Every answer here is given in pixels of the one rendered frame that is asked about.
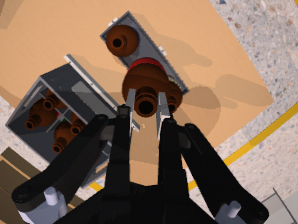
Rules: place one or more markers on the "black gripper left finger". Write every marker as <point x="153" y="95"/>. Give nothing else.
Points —
<point x="41" y="199"/>

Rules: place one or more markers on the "dark grey rectangular tray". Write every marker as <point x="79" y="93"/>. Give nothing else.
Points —
<point x="146" y="48"/>

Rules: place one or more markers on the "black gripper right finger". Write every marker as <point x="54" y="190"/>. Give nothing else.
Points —
<point x="226" y="199"/>

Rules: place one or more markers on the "grey divided crate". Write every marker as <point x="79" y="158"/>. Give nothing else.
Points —
<point x="79" y="97"/>

